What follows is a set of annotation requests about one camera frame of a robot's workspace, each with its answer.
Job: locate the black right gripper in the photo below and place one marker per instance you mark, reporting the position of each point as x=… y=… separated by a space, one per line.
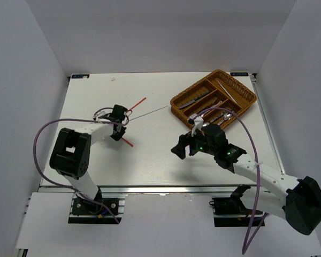
x=184 y=141

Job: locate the left blue corner label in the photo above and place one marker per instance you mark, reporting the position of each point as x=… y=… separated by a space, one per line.
x=80 y=76

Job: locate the patterned handle steel knife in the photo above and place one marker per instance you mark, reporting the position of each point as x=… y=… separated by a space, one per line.
x=185 y=105

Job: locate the brown wicker cutlery tray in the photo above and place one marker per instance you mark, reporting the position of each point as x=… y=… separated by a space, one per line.
x=242 y=94

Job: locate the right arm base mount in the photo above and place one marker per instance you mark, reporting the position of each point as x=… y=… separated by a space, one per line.
x=228 y=209

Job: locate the patterned handle steel spoon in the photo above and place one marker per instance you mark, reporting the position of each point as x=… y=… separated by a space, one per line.
x=213 y=120

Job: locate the silver metal chopstick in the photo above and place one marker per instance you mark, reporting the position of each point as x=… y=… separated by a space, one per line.
x=228 y=94
x=147 y=113

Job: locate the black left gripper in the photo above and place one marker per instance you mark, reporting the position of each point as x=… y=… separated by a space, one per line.
x=117 y=137

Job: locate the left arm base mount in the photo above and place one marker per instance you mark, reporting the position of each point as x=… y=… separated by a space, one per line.
x=86 y=212

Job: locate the blue corner label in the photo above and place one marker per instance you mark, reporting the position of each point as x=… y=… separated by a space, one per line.
x=80 y=76
x=239 y=74

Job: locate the orange chopstick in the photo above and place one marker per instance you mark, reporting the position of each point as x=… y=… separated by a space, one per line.
x=135 y=105
x=128 y=142

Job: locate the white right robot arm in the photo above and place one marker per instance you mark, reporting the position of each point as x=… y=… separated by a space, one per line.
x=298 y=201

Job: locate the pink handle fork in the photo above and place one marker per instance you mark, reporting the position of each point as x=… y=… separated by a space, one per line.
x=214 y=105

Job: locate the all steel fork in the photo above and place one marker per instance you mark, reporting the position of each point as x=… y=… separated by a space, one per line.
x=203 y=111

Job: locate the pink handle knife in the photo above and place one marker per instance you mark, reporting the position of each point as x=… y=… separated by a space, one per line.
x=199 y=97

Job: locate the right blue corner label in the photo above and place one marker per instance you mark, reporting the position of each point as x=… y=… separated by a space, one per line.
x=239 y=74

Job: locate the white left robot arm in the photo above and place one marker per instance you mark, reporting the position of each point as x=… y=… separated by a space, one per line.
x=71 y=153

